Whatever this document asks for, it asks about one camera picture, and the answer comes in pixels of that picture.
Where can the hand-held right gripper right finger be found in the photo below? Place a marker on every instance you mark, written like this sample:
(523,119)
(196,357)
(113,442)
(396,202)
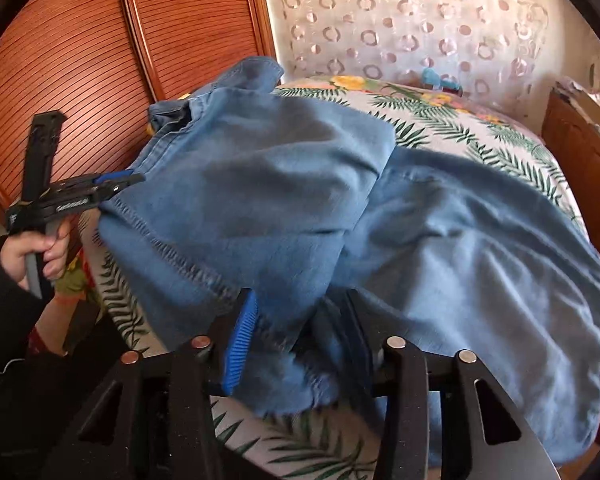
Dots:
(367,345)

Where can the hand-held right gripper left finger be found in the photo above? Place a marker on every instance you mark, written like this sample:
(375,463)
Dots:
(240,345)

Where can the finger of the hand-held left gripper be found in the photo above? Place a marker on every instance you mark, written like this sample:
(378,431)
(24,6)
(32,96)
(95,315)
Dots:
(130,182)
(114,176)

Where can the blue denim pants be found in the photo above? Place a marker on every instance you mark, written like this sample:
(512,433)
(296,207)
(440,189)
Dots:
(280,200)

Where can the person's left forearm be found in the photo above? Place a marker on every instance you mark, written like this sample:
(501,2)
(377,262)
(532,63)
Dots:
(5,310)

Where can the person's left hand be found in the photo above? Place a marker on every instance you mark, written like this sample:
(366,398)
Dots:
(56,260)

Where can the yellow cloth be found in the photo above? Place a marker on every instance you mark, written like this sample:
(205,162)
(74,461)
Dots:
(75,280)

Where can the wooden slatted wardrobe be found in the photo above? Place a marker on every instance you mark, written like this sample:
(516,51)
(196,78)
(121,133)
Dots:
(80,60)

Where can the small folded denim garment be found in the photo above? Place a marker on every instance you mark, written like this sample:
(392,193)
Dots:
(252,75)

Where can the floral bed sheet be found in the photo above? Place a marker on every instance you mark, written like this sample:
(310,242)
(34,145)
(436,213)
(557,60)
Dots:
(430,125)

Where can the blue plush toy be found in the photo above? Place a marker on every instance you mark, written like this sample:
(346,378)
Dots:
(432,77)

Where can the wooden sideboard cabinet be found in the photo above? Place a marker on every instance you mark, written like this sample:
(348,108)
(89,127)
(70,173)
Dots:
(575,160)

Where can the sheer curtain with circles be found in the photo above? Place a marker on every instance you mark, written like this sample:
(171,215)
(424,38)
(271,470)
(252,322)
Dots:
(405,20)

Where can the cardboard box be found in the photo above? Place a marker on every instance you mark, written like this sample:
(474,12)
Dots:
(595,110)

